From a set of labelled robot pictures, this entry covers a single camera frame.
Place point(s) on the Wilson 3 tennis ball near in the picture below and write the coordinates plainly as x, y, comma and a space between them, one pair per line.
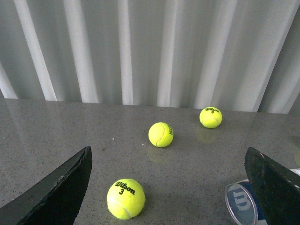
125, 198

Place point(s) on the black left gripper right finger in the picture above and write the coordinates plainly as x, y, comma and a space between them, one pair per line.
276, 188

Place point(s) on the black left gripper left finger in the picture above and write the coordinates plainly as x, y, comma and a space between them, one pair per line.
56, 199

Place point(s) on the white pleated curtain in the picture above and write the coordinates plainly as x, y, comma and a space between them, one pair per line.
241, 55

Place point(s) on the Wilson 3 tennis ball far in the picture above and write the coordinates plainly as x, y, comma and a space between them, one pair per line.
210, 117

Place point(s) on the wilson 3 tennis ball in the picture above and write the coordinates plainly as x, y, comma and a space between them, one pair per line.
210, 117
125, 198

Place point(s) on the clear tennis ball can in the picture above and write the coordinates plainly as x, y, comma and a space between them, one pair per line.
243, 205

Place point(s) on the tennis ball with side logo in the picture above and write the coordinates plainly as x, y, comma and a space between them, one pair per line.
160, 134

